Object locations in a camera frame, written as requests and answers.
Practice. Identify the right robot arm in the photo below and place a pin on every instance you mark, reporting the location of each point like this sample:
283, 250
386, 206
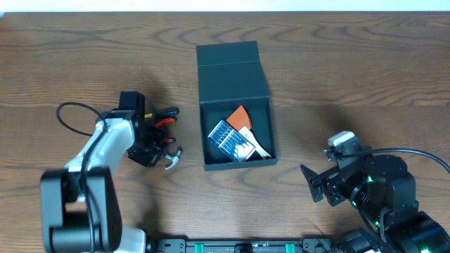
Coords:
378, 184

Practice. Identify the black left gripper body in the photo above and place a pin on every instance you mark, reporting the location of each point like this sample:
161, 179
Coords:
148, 151

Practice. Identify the blue precision screwdriver set case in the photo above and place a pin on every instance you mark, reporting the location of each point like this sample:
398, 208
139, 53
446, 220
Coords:
233, 144

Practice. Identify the black yellow small screwdriver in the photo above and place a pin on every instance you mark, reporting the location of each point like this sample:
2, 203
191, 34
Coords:
167, 112

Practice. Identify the dark green gift box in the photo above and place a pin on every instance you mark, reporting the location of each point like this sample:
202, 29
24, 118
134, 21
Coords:
229, 76

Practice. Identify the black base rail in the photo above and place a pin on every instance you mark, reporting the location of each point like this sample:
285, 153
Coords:
298, 245

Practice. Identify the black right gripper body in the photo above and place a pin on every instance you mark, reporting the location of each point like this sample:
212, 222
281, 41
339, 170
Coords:
337, 190

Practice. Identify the small black handled claw hammer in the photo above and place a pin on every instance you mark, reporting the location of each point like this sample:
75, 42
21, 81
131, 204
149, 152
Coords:
173, 158

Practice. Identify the red handled pliers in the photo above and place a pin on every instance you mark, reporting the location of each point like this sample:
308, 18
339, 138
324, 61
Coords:
163, 123

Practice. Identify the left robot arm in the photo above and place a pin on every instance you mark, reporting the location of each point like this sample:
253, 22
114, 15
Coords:
79, 206

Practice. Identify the orange scraper with wooden handle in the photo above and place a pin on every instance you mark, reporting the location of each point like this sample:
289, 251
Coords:
240, 121

